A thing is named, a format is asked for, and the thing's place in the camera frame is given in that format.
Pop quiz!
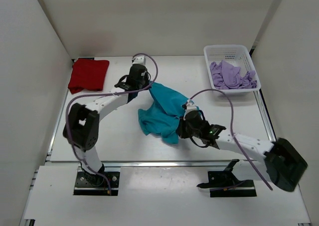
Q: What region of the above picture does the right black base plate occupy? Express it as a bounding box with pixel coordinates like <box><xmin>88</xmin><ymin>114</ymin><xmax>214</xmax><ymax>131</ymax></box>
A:
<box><xmin>208</xmin><ymin>171</ymin><xmax>257</xmax><ymax>198</ymax></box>

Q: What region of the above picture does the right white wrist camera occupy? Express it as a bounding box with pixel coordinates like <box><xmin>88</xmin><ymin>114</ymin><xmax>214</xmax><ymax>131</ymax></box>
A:
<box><xmin>183</xmin><ymin>99</ymin><xmax>197</xmax><ymax>115</ymax></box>

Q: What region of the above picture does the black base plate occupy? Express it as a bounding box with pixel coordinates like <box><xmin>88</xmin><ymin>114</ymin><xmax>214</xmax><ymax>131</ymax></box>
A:
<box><xmin>73</xmin><ymin>169</ymin><xmax>120</xmax><ymax>196</ymax></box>
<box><xmin>208</xmin><ymin>171</ymin><xmax>257</xmax><ymax>198</ymax></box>

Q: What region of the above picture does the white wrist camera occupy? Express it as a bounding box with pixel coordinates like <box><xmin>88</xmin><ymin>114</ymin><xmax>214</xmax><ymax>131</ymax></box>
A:
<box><xmin>132</xmin><ymin>55</ymin><xmax>146</xmax><ymax>66</ymax></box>
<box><xmin>183</xmin><ymin>99</ymin><xmax>197</xmax><ymax>115</ymax></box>

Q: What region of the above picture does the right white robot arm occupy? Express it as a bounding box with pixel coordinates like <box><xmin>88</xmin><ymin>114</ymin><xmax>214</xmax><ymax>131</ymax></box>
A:
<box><xmin>176</xmin><ymin>110</ymin><xmax>308</xmax><ymax>192</ymax></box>

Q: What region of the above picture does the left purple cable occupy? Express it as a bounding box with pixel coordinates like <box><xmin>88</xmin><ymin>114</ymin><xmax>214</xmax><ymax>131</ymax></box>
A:
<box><xmin>65</xmin><ymin>52</ymin><xmax>160</xmax><ymax>194</ymax></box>

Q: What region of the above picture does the aluminium front rail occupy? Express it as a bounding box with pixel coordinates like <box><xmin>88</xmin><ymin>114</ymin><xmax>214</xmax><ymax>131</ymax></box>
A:
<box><xmin>103</xmin><ymin>161</ymin><xmax>231</xmax><ymax>167</ymax></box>

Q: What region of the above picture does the white plastic basket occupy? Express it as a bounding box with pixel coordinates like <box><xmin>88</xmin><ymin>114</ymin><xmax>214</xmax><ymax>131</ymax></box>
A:
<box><xmin>204</xmin><ymin>45</ymin><xmax>261</xmax><ymax>96</ymax></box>

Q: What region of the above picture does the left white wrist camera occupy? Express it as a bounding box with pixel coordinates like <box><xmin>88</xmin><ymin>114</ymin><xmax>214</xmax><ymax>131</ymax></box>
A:
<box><xmin>132</xmin><ymin>55</ymin><xmax>146</xmax><ymax>66</ymax></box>

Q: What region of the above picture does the teal t-shirt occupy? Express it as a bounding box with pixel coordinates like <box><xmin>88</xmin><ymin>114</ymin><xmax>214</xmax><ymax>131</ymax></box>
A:
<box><xmin>138</xmin><ymin>82</ymin><xmax>188</xmax><ymax>144</ymax></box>

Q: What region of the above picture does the lavender t-shirt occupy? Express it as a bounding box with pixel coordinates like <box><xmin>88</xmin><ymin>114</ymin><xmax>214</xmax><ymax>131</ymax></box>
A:
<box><xmin>209</xmin><ymin>60</ymin><xmax>257</xmax><ymax>90</ymax></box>

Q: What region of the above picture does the red t-shirt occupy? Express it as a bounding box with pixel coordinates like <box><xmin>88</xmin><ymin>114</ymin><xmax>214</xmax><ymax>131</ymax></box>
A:
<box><xmin>68</xmin><ymin>58</ymin><xmax>110</xmax><ymax>94</ymax></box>

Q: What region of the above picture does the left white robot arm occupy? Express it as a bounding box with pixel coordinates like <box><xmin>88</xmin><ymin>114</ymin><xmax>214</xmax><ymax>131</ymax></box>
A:
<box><xmin>63</xmin><ymin>62</ymin><xmax>150</xmax><ymax>188</ymax></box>

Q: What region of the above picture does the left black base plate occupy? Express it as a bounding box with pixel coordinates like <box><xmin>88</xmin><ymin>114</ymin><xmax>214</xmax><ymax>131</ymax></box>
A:
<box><xmin>73</xmin><ymin>169</ymin><xmax>120</xmax><ymax>196</ymax></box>

